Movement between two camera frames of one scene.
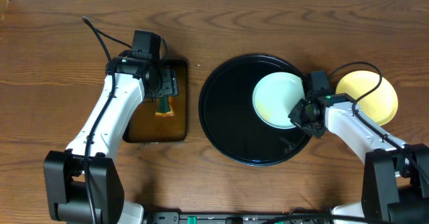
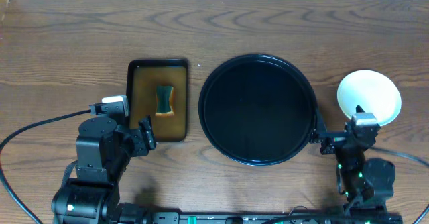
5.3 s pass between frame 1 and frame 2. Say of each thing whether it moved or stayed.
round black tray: stayed
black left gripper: moved
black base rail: stayed
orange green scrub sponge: stayed
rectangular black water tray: stayed
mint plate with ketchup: moved
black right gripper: moved
